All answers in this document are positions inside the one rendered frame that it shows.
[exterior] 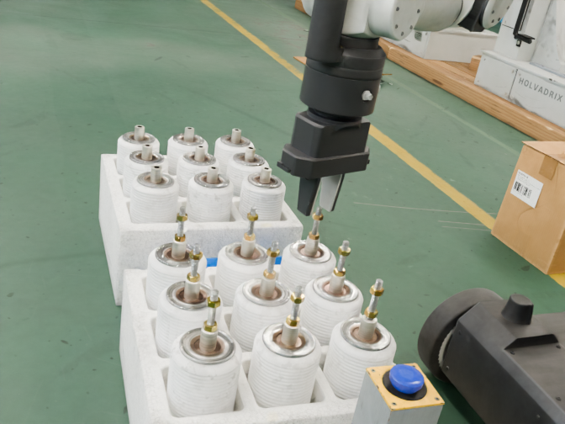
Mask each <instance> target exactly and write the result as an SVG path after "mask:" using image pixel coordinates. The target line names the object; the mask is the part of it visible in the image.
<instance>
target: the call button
mask: <svg viewBox="0 0 565 424"><path fill-rule="evenodd" d="M389 378H390V381H391V383H392V385H393V387H394V388H395V389H396V390H398V391H400V392H403V393H405V394H413V393H415V392H416V391H418V390H420V389H421V388H422V387H423V384H424V382H425V379H424V376H423V374H422V373H421V372H420V371H419V370H418V369H416V368H414V367H412V366H409V365H406V364H398V365H395V366H393V367H392V368H391V370H390V373H389Z"/></svg>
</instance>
